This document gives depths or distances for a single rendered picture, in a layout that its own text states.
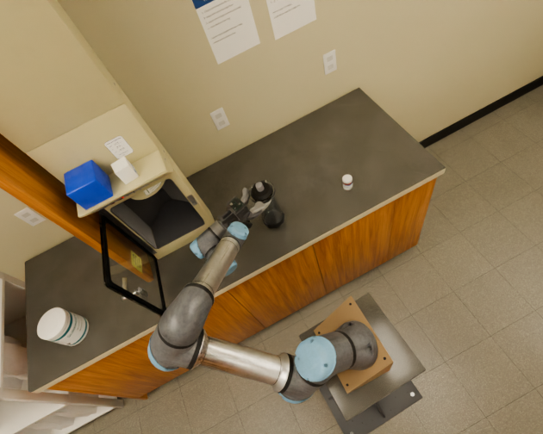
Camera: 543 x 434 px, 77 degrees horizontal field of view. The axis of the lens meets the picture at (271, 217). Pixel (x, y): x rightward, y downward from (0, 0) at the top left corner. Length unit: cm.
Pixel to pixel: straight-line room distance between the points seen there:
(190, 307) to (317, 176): 99
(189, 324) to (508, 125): 290
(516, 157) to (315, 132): 171
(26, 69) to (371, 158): 136
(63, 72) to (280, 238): 99
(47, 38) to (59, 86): 12
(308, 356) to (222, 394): 143
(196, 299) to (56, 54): 71
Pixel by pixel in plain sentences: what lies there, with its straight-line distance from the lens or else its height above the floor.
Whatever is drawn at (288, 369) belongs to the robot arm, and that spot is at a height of 119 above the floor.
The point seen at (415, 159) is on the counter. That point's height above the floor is 94.
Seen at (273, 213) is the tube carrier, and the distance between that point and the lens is 145.
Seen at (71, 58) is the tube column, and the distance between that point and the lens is 108.
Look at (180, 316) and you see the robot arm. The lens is 95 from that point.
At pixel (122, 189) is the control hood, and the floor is 151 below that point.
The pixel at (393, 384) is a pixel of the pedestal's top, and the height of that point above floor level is 94.
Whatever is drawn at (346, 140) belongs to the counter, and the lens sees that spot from 183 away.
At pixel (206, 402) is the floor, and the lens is 248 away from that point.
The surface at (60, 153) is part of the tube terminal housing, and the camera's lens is 124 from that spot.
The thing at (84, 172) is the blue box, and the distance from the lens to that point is 122.
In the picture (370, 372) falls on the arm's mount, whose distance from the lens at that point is 123.
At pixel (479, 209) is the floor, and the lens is 278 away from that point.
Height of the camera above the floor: 229
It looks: 57 degrees down
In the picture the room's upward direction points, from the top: 24 degrees counter-clockwise
